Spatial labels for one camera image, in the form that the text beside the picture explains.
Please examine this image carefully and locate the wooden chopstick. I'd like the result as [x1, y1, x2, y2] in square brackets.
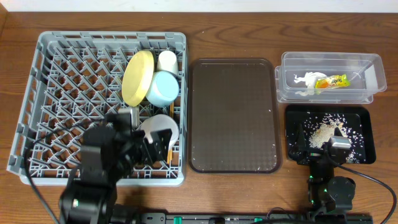
[169, 102, 174, 151]
[167, 149, 172, 164]

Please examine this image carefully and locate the white bowl with food scraps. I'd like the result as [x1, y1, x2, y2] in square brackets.
[139, 114, 179, 150]

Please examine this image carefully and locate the yellow snack wrapper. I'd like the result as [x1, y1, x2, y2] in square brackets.
[315, 74, 351, 89]

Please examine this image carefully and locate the white tissue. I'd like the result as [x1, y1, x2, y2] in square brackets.
[294, 72, 327, 96]

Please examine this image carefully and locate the light blue bowl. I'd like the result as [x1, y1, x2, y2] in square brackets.
[146, 71, 179, 108]

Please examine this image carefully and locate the yellow plate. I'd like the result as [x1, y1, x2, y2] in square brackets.
[121, 50, 154, 107]

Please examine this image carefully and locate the white plastic cup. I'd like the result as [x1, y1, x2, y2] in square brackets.
[156, 50, 178, 77]

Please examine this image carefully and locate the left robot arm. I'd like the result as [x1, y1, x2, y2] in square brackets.
[59, 113, 172, 223]

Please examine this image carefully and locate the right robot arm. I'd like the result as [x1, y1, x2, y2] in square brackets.
[288, 124, 356, 223]

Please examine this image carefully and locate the grey plastic dishwasher rack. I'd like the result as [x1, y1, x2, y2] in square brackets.
[7, 31, 188, 187]

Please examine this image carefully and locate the black plastic tray bin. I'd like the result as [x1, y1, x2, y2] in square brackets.
[285, 105, 376, 164]

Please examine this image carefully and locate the pile of rice and peanuts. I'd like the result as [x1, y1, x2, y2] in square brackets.
[285, 111, 367, 164]

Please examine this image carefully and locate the clear plastic bin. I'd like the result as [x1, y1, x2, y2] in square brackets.
[275, 52, 387, 104]

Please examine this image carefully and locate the dark brown serving tray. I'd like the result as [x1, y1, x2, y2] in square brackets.
[188, 58, 282, 174]

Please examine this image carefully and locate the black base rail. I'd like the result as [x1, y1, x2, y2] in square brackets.
[125, 211, 373, 224]

